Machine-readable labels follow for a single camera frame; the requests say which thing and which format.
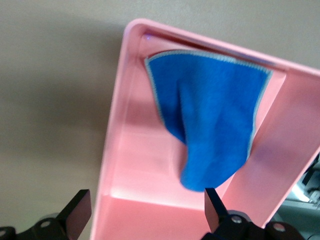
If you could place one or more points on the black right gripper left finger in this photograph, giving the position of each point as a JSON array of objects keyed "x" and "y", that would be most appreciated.
[{"x": 75, "y": 215}]

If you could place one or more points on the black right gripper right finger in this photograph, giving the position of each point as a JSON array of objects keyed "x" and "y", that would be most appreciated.
[{"x": 215, "y": 215}]

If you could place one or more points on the blue cloth with grey hem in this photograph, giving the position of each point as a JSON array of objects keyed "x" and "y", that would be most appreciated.
[{"x": 212, "y": 112}]

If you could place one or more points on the pink plastic bin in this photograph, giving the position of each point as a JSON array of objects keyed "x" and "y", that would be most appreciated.
[{"x": 140, "y": 175}]

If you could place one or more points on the brown table cover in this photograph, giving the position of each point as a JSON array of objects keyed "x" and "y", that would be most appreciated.
[{"x": 50, "y": 75}]

